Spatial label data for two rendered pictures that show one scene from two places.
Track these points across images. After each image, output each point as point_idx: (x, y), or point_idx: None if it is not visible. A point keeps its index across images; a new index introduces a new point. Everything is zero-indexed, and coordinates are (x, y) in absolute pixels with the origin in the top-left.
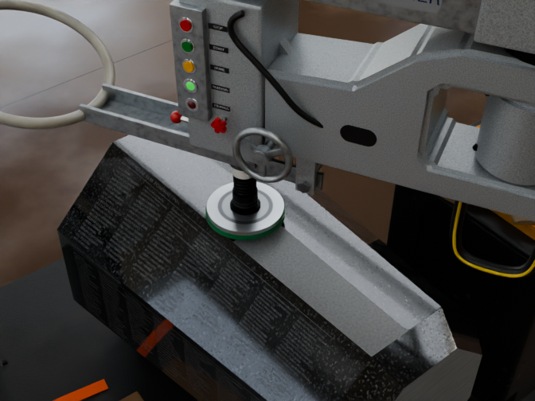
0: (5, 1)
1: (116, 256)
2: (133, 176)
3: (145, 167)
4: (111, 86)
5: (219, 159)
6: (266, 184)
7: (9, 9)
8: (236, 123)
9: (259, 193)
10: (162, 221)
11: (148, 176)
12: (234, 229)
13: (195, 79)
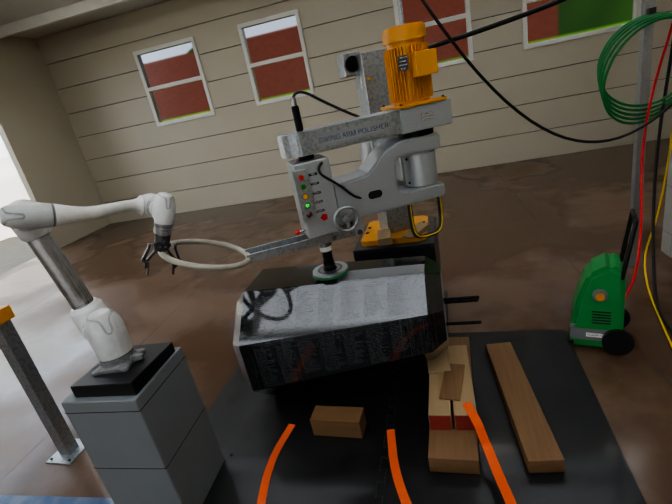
0: (174, 240)
1: (282, 330)
2: (266, 295)
3: (270, 288)
4: (249, 248)
5: (319, 244)
6: None
7: (176, 244)
8: (328, 215)
9: None
10: (296, 299)
11: (274, 290)
12: (336, 273)
13: (308, 201)
